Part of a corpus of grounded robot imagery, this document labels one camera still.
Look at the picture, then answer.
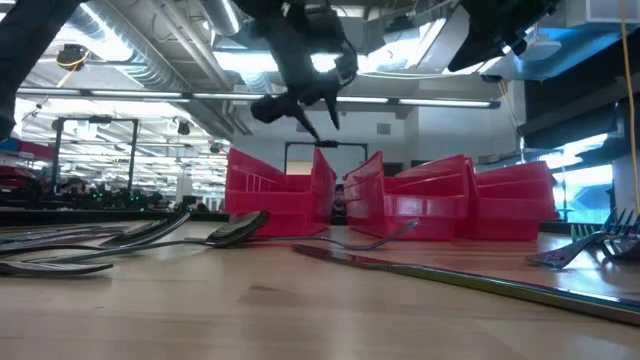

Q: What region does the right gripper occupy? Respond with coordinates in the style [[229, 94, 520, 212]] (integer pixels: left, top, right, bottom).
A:
[[447, 0, 561, 73]]

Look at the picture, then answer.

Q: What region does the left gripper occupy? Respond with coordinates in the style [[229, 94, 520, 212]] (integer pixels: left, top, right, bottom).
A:
[[249, 9, 359, 143]]

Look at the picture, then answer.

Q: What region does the red plastic bin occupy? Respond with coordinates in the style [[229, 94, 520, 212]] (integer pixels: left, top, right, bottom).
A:
[[342, 150, 471, 242], [464, 158, 560, 242], [223, 147, 338, 239]]

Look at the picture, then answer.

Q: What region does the white ceiling device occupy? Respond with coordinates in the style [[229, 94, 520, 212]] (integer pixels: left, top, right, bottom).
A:
[[517, 38, 564, 64]]

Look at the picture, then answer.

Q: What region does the long LED light bar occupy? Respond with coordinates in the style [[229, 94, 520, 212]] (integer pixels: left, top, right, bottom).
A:
[[14, 88, 503, 110]]

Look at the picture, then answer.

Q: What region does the black equipment with green lights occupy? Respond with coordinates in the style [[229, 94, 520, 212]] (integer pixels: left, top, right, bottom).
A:
[[54, 179, 169, 211]]

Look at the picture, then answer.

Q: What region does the black doorway frame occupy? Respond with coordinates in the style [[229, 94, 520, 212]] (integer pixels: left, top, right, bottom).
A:
[[283, 140, 370, 176]]

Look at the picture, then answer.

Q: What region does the yellow hanging cable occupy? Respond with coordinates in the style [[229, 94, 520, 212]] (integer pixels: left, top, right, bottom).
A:
[[619, 0, 640, 214]]

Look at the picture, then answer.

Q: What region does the silver ventilation duct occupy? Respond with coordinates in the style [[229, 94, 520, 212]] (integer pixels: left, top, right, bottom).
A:
[[64, 0, 254, 137]]

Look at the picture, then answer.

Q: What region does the black rig frame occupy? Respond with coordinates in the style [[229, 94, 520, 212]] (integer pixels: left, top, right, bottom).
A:
[[49, 115, 140, 194]]

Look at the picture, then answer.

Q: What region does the black yellow cord reel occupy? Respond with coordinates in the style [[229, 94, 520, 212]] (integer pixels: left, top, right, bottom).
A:
[[55, 43, 90, 72]]

